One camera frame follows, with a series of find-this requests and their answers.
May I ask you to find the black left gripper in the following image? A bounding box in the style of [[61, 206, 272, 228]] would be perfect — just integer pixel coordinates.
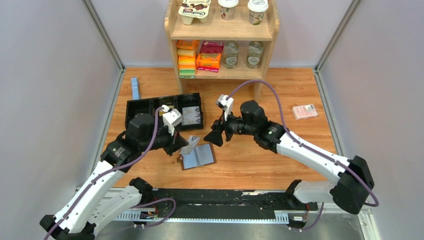
[[140, 122, 189, 156]]

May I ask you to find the red snack box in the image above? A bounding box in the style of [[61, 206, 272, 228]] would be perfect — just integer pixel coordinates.
[[199, 40, 224, 54]]

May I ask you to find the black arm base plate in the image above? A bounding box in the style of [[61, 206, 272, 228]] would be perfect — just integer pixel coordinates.
[[141, 188, 319, 220]]

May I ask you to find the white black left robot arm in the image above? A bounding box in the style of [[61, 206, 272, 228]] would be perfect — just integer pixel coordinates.
[[39, 106, 188, 240]]

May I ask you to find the stack of colourful sponges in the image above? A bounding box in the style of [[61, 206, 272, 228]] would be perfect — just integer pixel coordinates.
[[176, 39, 200, 79]]

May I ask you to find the wooden shelf unit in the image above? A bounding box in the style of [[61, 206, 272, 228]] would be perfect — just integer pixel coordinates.
[[164, 0, 280, 106]]

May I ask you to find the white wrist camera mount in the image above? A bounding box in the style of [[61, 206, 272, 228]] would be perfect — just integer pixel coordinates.
[[161, 105, 183, 136], [216, 94, 234, 121]]

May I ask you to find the paper coffee cup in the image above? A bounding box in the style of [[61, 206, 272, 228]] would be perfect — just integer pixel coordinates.
[[247, 0, 269, 26], [218, 0, 239, 21]]

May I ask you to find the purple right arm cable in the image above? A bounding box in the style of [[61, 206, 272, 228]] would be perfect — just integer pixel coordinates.
[[226, 79, 380, 232]]

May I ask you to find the right glass water bottle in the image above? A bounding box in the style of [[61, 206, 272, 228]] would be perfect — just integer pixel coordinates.
[[246, 41, 264, 69]]

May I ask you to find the blue plastic strip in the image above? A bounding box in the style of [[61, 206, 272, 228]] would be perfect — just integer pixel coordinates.
[[130, 77, 140, 100]]

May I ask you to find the glass water bottle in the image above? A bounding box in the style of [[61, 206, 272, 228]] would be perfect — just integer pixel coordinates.
[[246, 41, 264, 69], [222, 40, 239, 69]]

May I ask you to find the pink wrapped card pack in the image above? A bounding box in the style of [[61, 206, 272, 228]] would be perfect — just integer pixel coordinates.
[[291, 104, 318, 121]]

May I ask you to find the left glass water bottle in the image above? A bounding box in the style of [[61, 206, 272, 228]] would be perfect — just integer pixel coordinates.
[[222, 40, 239, 69]]

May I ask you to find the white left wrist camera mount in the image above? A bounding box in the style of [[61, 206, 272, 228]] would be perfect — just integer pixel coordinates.
[[161, 105, 183, 136]]

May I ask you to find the silver vip card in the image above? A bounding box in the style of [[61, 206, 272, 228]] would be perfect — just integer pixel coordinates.
[[179, 135, 200, 155], [182, 115, 202, 126], [182, 106, 202, 118]]

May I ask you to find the left paper coffee cup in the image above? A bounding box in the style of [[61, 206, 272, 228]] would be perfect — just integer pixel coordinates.
[[218, 0, 239, 21]]

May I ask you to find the black three-compartment tray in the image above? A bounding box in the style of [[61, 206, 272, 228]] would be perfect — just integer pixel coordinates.
[[124, 92, 205, 138]]

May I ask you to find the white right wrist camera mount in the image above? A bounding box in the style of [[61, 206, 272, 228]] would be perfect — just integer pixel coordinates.
[[216, 94, 234, 121]]

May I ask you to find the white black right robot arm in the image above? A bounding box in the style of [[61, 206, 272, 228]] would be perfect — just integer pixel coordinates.
[[204, 98, 375, 215]]

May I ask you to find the aluminium frame rail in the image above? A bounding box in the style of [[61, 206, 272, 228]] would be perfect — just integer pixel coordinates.
[[57, 187, 382, 240]]

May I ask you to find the silver VIP card top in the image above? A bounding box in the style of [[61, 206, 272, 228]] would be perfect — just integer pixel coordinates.
[[182, 106, 202, 118]]

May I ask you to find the brown leather card holder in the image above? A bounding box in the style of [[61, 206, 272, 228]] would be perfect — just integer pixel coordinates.
[[177, 143, 217, 171]]

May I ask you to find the yogurt cup multipack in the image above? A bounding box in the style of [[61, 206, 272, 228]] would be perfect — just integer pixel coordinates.
[[178, 0, 211, 25]]

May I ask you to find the orange snack box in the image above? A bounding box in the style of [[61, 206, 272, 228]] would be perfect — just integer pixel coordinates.
[[196, 52, 222, 69]]

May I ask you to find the right paper coffee cup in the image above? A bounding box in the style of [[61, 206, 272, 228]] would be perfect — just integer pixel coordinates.
[[247, 0, 269, 26]]

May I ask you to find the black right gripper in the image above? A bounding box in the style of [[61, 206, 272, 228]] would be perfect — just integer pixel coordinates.
[[203, 108, 256, 147]]

